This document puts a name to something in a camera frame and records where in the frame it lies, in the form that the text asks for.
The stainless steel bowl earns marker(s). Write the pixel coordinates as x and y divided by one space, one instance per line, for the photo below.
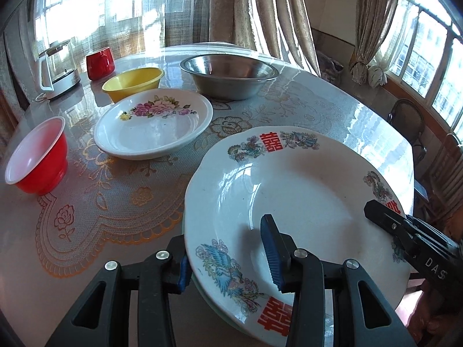
228 85

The red plastic bowl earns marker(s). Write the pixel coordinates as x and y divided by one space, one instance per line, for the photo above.
39 159

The lace tablecloth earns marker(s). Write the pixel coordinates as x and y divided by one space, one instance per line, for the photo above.
119 202

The beige brocade curtain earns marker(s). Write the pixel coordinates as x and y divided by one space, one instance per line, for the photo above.
267 11

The grey brocade curtain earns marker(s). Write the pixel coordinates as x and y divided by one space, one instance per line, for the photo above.
18 50

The tied beige curtain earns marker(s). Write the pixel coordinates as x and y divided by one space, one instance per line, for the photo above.
376 14

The white floral plate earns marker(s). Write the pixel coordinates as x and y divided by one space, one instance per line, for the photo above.
152 133

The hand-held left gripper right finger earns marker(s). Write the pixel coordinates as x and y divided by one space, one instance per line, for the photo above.
271 256

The large white phoenix-print plate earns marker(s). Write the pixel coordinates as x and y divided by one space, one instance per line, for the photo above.
307 195

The red mug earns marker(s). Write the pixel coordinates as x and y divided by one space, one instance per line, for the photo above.
99 65

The printed cloth bag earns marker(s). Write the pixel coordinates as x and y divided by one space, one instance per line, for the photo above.
330 68

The white glass electric kettle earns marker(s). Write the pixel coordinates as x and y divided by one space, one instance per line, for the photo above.
59 76

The brown wooden chair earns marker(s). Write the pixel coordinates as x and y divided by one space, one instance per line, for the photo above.
443 173

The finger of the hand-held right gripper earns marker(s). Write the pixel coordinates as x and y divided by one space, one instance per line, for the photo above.
383 217

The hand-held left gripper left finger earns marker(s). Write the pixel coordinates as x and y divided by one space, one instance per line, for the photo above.
183 275

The sheer checked curtain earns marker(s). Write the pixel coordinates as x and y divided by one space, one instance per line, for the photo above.
119 11

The yellow plastic bowl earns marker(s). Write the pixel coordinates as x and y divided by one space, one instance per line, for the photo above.
134 83

